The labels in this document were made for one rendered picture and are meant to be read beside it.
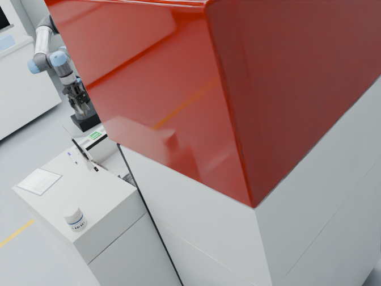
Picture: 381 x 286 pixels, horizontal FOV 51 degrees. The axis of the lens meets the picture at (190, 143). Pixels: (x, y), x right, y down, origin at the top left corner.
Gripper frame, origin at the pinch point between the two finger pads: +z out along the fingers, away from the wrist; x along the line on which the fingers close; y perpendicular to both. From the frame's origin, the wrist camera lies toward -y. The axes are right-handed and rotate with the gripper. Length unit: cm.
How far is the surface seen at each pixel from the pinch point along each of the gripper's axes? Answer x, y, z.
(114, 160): -0.5, 10.9, 28.7
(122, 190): -20, 53, 14
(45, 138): 29, -216, 111
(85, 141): -5.8, -0.6, 15.1
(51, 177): -33.9, 10.7, 13.9
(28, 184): -43.3, 2.7, 13.9
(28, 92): 49, -256, 72
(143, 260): -28, 58, 51
